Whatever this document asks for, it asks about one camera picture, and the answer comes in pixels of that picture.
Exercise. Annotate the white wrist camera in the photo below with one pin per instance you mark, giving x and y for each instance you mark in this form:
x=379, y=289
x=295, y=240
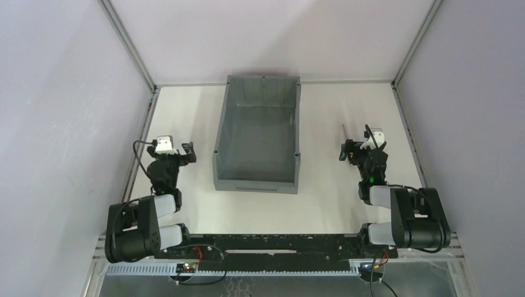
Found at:
x=375, y=140
x=165, y=146

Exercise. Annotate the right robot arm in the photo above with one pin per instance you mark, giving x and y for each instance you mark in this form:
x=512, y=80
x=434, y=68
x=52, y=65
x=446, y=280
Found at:
x=417, y=216

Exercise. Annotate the grey plastic bin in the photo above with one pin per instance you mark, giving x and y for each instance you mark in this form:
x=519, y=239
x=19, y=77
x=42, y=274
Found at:
x=257, y=148

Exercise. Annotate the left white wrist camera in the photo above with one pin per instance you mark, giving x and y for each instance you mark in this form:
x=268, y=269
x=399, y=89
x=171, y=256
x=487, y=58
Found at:
x=165, y=146

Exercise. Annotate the white slotted cable duct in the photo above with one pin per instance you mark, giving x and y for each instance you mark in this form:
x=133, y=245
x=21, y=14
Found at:
x=172, y=269

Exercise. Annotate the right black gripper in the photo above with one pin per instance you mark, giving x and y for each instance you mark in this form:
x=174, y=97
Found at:
x=357, y=151

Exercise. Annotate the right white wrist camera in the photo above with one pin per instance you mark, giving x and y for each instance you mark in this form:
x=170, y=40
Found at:
x=375, y=140

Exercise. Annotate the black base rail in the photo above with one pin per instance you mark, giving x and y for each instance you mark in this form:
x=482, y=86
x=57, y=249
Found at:
x=279, y=252

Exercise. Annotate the small green circuit board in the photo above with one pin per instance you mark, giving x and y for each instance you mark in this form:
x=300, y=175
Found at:
x=186, y=268

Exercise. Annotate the yellow black screwdriver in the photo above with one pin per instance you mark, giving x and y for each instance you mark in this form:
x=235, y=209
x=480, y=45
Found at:
x=347, y=137

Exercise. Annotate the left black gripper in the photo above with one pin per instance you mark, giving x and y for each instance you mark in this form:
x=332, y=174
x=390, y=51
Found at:
x=171, y=154

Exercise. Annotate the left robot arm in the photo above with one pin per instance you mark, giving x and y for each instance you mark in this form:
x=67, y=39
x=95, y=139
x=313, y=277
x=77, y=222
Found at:
x=133, y=231

